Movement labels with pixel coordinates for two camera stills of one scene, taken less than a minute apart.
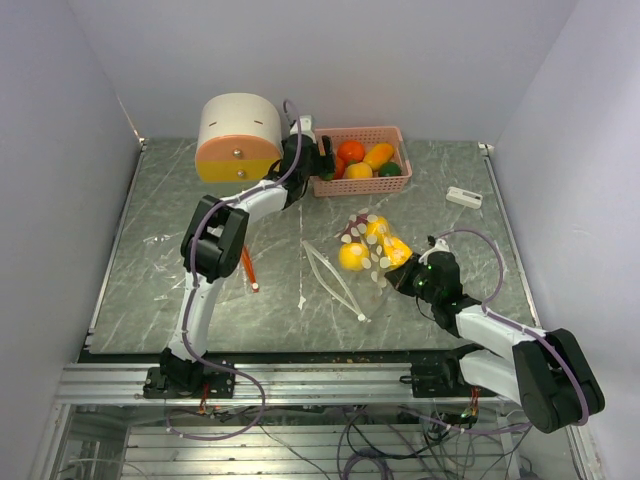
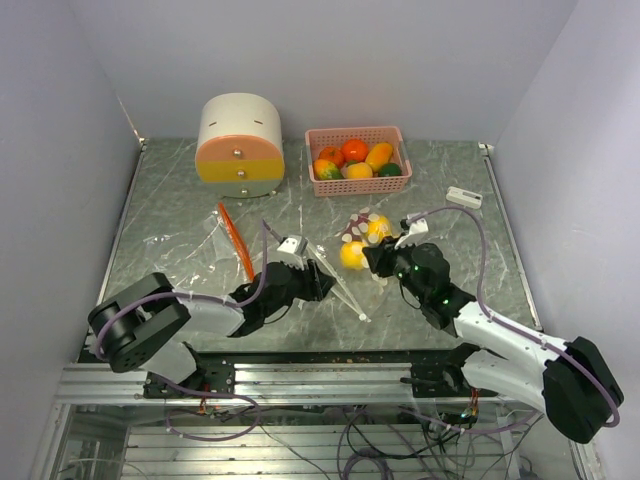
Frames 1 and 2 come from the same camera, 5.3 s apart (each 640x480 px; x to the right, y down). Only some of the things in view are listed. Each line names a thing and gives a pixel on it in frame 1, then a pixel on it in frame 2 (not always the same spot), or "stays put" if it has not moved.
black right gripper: x=399 y=277 to x=377 y=256
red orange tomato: x=351 y=150 stays put
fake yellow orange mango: x=378 y=154 stays put
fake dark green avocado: x=390 y=169 stays put
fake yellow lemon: x=351 y=255 stays put
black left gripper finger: x=330 y=163 to x=322 y=282
